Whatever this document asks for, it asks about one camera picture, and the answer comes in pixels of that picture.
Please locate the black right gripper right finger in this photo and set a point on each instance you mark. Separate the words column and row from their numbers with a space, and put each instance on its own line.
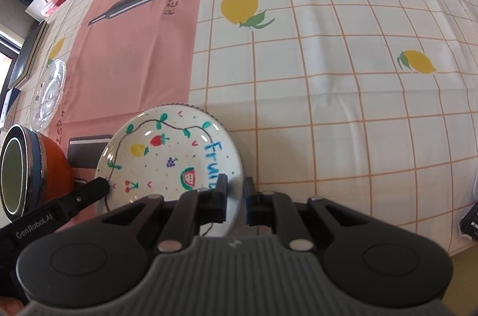
column 370, row 260

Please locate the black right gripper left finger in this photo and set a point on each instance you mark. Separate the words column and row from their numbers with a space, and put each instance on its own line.
column 106, row 257

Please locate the blue steel-lined bowl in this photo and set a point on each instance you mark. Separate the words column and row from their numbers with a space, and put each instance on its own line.
column 30, row 148

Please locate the green ceramic bowl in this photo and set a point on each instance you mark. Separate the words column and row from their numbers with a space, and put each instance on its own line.
column 12, row 176

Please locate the white fruity ceramic plate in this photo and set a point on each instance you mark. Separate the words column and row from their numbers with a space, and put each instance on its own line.
column 169, row 150

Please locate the orange steel-lined bowl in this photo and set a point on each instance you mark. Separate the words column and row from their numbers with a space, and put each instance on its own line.
column 57, row 177

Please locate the operator hand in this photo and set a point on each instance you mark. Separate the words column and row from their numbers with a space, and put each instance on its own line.
column 10, row 306

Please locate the near clear glass plate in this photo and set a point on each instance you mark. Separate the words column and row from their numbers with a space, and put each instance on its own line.
column 47, row 95

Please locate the black notebook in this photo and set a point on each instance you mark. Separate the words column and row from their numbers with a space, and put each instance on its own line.
column 23, row 66

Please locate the checkered lemon tablecloth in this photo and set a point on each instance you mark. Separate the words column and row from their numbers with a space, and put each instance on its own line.
column 370, row 103

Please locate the pink storage box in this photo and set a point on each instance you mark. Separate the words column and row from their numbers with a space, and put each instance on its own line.
column 51, row 6

